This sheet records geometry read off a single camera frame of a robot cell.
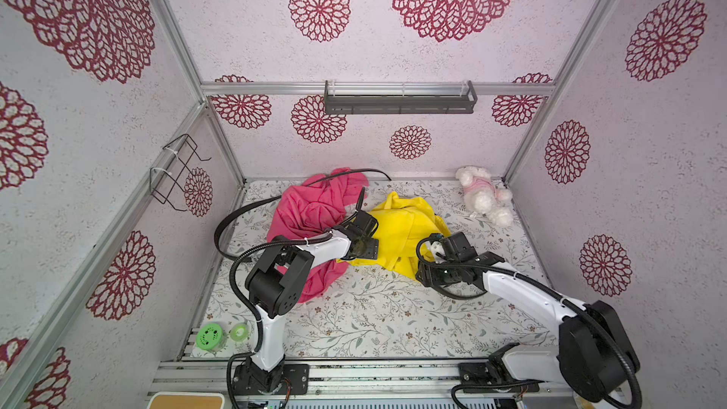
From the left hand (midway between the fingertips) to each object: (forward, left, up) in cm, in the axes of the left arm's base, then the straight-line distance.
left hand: (364, 249), depth 98 cm
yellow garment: (+5, -13, +9) cm, 16 cm away
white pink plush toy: (+12, -39, +14) cm, 44 cm away
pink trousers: (+15, +19, +4) cm, 25 cm away
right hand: (-11, -18, +6) cm, 22 cm away
